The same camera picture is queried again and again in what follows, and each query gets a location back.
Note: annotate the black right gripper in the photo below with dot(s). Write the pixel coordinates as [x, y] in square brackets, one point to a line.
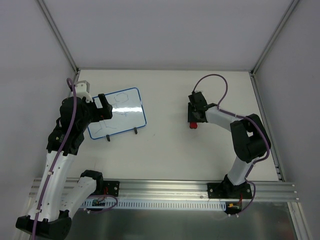
[193, 116]

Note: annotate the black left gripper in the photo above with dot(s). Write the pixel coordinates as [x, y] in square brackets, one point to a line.
[100, 108]

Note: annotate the red whiteboard eraser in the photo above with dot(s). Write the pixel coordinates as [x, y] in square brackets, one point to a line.
[193, 125]

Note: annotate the blue framed whiteboard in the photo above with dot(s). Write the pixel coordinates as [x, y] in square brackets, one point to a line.
[127, 114]

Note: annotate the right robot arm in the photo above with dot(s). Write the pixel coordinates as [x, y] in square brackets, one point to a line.
[249, 138]

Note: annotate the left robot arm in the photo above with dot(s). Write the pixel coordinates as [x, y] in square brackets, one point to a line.
[51, 216]

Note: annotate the left whiteboard stand foot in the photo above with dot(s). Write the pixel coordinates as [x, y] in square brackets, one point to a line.
[108, 138]

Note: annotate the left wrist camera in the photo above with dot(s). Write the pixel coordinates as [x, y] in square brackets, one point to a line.
[82, 89]

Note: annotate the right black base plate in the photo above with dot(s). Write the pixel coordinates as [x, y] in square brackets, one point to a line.
[224, 190]

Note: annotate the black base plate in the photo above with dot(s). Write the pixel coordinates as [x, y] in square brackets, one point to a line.
[224, 190]
[111, 187]

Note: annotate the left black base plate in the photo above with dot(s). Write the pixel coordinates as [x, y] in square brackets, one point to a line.
[111, 187]

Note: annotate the left aluminium corner post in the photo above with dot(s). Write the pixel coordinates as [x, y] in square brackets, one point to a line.
[57, 34]

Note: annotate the aluminium corner post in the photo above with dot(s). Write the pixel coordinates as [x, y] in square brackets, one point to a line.
[57, 34]
[279, 27]

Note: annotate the aluminium mounting rail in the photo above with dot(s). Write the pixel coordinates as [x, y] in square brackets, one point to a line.
[193, 190]

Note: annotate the white slotted cable duct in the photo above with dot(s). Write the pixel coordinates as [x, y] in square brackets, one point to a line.
[137, 204]

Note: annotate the right aluminium corner post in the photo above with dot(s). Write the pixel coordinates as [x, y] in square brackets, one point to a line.
[279, 27]

